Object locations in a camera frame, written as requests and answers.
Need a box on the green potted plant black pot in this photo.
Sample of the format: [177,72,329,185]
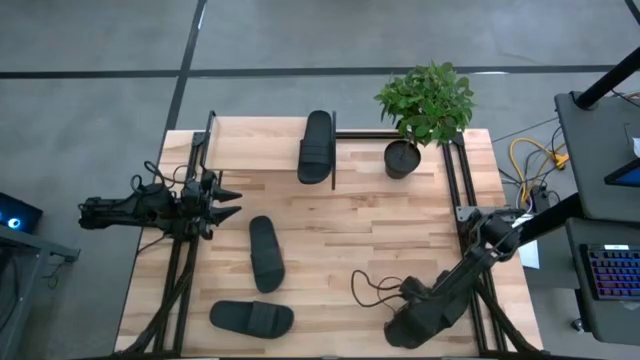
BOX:
[373,60,476,180]

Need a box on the right gripper dark cable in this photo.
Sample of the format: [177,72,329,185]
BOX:
[350,269,404,309]

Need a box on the backlit computer keyboard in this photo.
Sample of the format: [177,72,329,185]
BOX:
[579,243,640,301]

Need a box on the black power strip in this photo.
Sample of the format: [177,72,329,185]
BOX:
[529,184,551,214]

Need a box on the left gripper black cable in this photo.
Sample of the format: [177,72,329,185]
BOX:
[130,160,191,201]

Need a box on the wooden shelf with black frame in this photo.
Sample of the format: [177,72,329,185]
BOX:
[198,109,338,192]

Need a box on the black desk beam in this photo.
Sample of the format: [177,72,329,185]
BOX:
[514,192,584,246]

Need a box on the laptop with blue screen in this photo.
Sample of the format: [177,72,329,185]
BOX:
[603,158,640,189]

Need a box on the black device with blue light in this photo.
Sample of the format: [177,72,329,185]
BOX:
[0,192,44,234]

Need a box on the yellow cable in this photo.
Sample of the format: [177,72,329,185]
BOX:
[508,137,570,206]

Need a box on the grey metal cart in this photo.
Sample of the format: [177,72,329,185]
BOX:
[0,224,81,360]

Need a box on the thin black base cable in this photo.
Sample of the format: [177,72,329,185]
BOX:
[134,233,169,254]

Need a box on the grey desk top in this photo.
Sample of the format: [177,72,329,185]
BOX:
[554,91,640,224]

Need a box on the white paper sheet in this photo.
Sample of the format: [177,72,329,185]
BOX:
[517,239,541,270]

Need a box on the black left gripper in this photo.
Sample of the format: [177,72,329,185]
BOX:
[179,170,243,242]

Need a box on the grey keyboard desk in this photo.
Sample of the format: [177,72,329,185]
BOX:
[564,217,640,346]

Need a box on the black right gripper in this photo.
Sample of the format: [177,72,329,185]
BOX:
[383,277,441,350]

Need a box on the dark rubber slide sandal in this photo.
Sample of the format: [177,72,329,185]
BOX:
[248,215,287,294]
[297,110,335,185]
[209,299,295,340]

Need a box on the black aluminium rig frame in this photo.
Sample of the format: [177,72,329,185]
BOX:
[113,130,546,359]

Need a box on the black slanted pole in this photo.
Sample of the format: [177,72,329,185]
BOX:
[574,47,640,109]

